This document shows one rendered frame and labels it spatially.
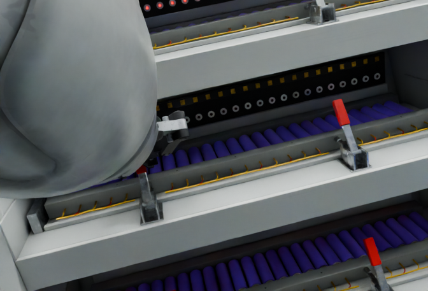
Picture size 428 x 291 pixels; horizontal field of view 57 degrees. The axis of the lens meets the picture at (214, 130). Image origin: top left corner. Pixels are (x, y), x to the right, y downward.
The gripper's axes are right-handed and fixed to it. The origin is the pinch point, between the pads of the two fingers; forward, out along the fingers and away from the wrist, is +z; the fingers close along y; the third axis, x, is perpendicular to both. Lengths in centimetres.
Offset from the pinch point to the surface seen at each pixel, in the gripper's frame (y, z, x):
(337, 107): 26.3, 0.7, 0.3
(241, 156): 13.0, 4.9, -2.7
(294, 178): 18.5, 1.8, -7.2
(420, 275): 33.1, 6.7, -24.1
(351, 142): 26.7, 0.5, -4.6
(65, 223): -10.9, 3.4, -5.7
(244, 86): 17.4, 11.9, 8.5
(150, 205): 0.0, 2.3, -6.2
